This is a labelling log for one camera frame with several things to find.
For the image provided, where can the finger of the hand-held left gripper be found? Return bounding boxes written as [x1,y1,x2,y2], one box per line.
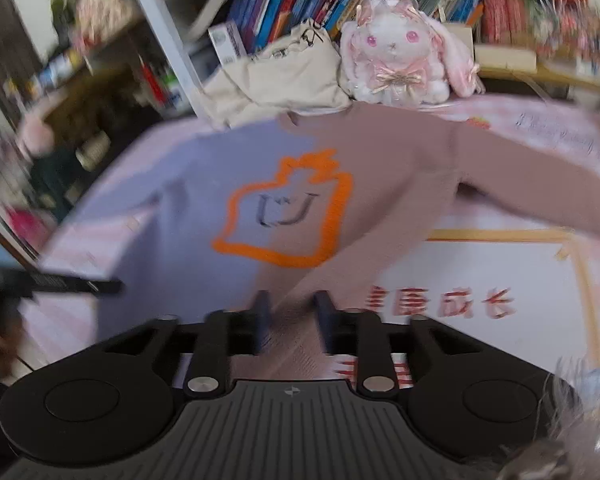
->
[30,272,124,297]

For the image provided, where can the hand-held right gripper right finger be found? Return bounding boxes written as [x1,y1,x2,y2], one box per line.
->
[314,290,481,401]

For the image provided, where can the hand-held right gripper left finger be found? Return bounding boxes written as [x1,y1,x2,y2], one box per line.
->
[102,290,272,401]

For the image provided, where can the purple and pink sweater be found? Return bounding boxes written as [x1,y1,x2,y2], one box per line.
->
[40,102,600,401]

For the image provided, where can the pink checked printed mat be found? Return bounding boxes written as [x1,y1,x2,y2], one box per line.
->
[20,94,600,411]

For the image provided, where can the beige cloth bag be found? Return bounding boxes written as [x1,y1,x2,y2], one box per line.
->
[202,19,353,128]

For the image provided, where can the white wooden bookshelf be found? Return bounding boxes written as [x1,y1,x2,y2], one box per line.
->
[120,0,600,117]

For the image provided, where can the white pink bunny plush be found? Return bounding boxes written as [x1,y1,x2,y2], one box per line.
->
[337,0,481,108]

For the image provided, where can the white barcode box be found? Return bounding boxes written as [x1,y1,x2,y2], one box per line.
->
[208,22,249,69]

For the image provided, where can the thick white book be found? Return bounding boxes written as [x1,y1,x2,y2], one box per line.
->
[472,42,539,74]

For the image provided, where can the row of colourful books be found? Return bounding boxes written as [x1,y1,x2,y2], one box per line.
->
[227,0,491,56]

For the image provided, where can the red boxed book set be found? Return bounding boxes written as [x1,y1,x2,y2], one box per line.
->
[481,0,600,63]

